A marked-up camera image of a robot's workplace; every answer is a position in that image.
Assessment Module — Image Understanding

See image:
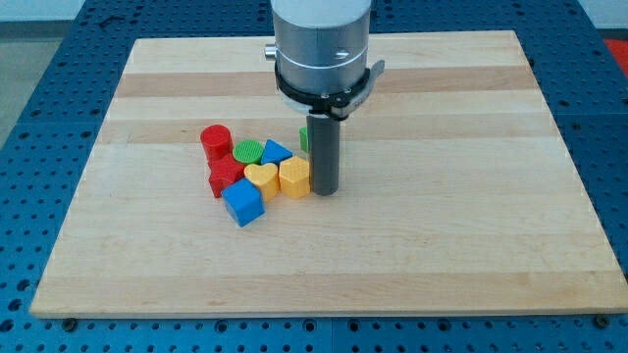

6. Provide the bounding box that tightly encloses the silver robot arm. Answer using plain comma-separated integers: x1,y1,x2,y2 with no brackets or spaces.
270,0,372,110

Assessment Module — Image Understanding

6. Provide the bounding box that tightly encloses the green star block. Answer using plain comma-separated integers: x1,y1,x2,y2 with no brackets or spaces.
299,126,309,153

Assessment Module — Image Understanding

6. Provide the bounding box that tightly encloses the red star block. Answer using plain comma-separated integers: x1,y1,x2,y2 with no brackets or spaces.
208,154,245,198

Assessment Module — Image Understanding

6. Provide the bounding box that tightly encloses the yellow hexagon block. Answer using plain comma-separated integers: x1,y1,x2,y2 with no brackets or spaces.
279,156,311,199

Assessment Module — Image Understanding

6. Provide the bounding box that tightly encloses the blue triangle block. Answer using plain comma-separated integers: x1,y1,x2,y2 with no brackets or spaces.
260,139,293,166

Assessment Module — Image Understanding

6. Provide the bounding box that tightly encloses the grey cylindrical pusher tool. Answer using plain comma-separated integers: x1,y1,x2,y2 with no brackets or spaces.
306,115,340,196

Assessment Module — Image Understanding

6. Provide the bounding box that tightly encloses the yellow heart block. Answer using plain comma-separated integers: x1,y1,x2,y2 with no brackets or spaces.
244,163,280,202

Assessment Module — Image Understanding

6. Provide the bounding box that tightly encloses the green cylinder block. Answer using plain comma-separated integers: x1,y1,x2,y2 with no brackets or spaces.
233,139,264,165

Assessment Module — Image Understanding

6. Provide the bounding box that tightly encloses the blue cube block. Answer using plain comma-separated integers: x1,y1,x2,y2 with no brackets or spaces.
222,178,265,227

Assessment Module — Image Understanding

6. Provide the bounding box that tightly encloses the red cylinder block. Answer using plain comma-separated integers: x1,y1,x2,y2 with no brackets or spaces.
200,125,234,163

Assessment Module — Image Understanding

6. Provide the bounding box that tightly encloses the wooden board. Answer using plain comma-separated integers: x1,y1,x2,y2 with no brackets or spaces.
30,30,627,319

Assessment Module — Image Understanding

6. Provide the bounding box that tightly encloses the blue perforated table plate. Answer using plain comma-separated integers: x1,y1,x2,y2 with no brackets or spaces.
1,0,627,352

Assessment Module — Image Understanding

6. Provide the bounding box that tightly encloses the black clamp ring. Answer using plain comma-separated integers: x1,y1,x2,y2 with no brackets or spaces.
274,59,386,122

